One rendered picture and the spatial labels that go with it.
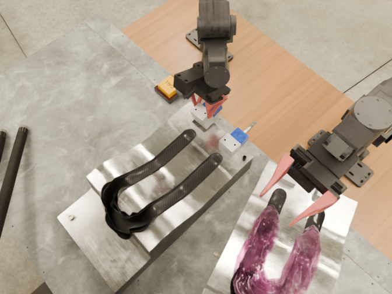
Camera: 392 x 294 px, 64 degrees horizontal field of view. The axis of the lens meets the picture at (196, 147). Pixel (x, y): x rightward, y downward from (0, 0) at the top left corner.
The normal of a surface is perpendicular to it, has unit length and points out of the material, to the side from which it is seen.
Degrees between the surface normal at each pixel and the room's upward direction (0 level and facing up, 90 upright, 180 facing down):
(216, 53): 19
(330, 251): 29
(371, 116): 2
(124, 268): 0
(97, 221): 0
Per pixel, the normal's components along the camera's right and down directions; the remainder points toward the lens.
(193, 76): 0.14, -0.69
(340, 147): -0.50, 0.04
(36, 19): -0.04, -0.43
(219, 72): 0.01, 0.72
